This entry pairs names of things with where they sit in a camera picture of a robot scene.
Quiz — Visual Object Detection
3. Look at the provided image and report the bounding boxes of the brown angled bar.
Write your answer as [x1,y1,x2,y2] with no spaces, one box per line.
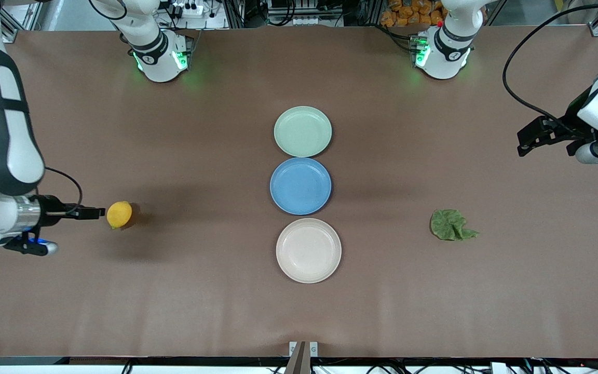
[284,341,311,374]

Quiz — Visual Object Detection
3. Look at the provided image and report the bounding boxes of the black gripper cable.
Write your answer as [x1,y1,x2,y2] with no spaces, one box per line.
[502,3,598,125]
[45,166,83,215]

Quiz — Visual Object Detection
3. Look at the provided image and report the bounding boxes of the green lettuce leaf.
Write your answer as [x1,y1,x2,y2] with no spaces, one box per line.
[430,209,480,242]

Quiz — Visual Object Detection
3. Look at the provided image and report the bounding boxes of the white power strip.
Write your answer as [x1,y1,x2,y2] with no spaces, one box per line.
[167,2,212,18]

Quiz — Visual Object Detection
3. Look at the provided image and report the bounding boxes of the yellow lemon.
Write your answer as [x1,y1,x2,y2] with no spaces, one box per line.
[107,201,133,230]

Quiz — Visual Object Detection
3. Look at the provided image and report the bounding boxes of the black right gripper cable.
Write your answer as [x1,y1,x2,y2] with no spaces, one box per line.
[45,166,83,215]

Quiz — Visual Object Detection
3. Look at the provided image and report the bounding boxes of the orange snack bags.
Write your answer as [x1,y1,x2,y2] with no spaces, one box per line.
[380,0,447,28]

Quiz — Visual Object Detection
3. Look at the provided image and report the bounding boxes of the blue round plate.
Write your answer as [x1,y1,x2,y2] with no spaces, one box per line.
[270,157,332,216]

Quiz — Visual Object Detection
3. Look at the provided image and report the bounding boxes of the cream round plate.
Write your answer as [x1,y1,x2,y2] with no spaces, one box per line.
[276,218,342,284]

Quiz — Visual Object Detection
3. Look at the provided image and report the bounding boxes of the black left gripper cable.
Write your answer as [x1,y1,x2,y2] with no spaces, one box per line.
[502,3,598,125]

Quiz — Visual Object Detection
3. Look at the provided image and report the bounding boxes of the silver metal bracket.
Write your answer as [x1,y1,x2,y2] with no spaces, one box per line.
[289,341,319,359]

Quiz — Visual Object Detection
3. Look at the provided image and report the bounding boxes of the pale green round plate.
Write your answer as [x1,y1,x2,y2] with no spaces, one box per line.
[274,106,333,158]

